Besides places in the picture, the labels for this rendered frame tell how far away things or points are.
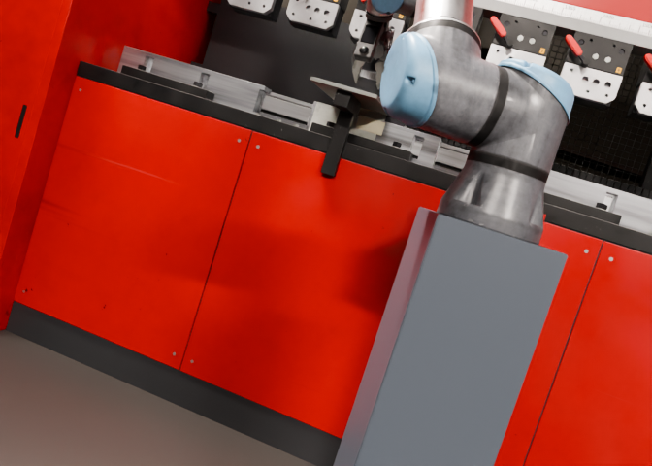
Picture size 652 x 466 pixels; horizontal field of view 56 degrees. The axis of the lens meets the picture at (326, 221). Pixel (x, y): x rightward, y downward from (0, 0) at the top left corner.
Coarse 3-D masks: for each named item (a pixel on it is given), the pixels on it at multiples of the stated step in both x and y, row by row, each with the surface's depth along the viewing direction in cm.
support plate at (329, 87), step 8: (312, 80) 155; (320, 80) 154; (320, 88) 166; (328, 88) 161; (336, 88) 156; (344, 88) 153; (352, 88) 153; (360, 96) 156; (368, 96) 152; (376, 96) 151; (368, 104) 166; (376, 104) 161; (376, 112) 177; (384, 112) 172
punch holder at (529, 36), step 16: (512, 16) 166; (496, 32) 167; (512, 32) 166; (528, 32) 165; (544, 32) 165; (496, 48) 167; (512, 48) 166; (528, 48) 165; (544, 48) 164; (496, 64) 167
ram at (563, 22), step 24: (480, 0) 168; (552, 0) 164; (576, 0) 163; (600, 0) 161; (624, 0) 160; (648, 0) 158; (552, 24) 164; (576, 24) 163; (600, 24) 161; (648, 48) 159
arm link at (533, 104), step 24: (504, 72) 82; (528, 72) 82; (552, 72) 82; (504, 96) 80; (528, 96) 81; (552, 96) 82; (504, 120) 81; (528, 120) 81; (552, 120) 82; (480, 144) 85; (504, 144) 83; (528, 144) 82; (552, 144) 83
